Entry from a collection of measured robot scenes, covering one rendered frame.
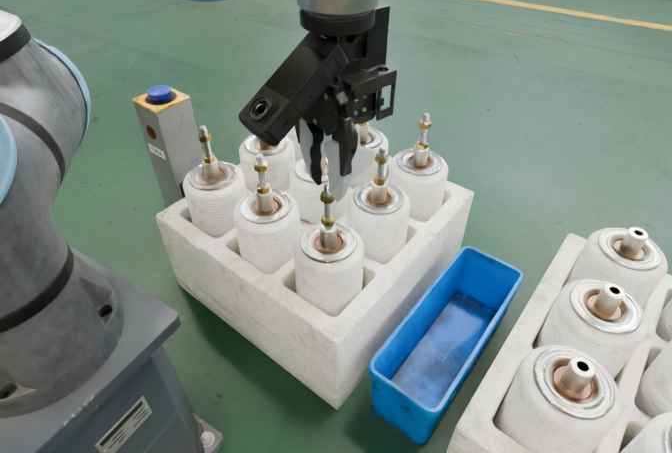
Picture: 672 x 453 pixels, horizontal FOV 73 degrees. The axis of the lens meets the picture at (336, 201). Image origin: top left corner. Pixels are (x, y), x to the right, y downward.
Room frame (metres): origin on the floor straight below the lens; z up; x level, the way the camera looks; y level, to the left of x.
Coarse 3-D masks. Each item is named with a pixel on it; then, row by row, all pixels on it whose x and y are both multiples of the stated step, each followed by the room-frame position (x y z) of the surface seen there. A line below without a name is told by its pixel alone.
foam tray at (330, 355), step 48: (288, 192) 0.63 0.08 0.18; (192, 240) 0.51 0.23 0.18; (432, 240) 0.51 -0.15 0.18; (192, 288) 0.53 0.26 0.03; (240, 288) 0.44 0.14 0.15; (288, 288) 0.44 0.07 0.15; (384, 288) 0.41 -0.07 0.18; (288, 336) 0.38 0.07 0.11; (336, 336) 0.34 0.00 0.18; (384, 336) 0.42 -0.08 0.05; (336, 384) 0.33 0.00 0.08
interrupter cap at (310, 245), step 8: (336, 224) 0.46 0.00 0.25; (304, 232) 0.45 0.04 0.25; (312, 232) 0.45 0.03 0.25; (344, 232) 0.45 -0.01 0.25; (352, 232) 0.45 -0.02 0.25; (304, 240) 0.43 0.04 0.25; (312, 240) 0.43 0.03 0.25; (344, 240) 0.43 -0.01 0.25; (352, 240) 0.43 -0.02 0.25; (304, 248) 0.42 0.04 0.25; (312, 248) 0.42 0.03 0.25; (320, 248) 0.42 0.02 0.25; (328, 248) 0.42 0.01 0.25; (336, 248) 0.42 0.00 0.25; (344, 248) 0.42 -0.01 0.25; (352, 248) 0.42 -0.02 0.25; (312, 256) 0.40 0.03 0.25; (320, 256) 0.40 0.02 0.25; (328, 256) 0.40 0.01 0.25; (336, 256) 0.40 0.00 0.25; (344, 256) 0.40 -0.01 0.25
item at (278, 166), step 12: (288, 144) 0.67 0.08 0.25; (240, 156) 0.65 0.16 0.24; (252, 156) 0.64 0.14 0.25; (276, 156) 0.64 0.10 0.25; (288, 156) 0.65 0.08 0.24; (252, 168) 0.63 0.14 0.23; (276, 168) 0.63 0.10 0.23; (288, 168) 0.64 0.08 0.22; (252, 180) 0.63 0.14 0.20; (276, 180) 0.63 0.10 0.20; (288, 180) 0.64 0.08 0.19
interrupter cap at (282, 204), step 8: (272, 192) 0.54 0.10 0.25; (280, 192) 0.53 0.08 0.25; (248, 200) 0.52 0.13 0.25; (256, 200) 0.52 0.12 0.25; (280, 200) 0.52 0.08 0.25; (288, 200) 0.52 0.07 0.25; (240, 208) 0.50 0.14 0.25; (248, 208) 0.50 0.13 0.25; (256, 208) 0.50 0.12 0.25; (272, 208) 0.50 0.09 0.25; (280, 208) 0.50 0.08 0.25; (288, 208) 0.50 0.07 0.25; (248, 216) 0.48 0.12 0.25; (256, 216) 0.48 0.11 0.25; (264, 216) 0.48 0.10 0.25; (272, 216) 0.48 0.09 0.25; (280, 216) 0.48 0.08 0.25
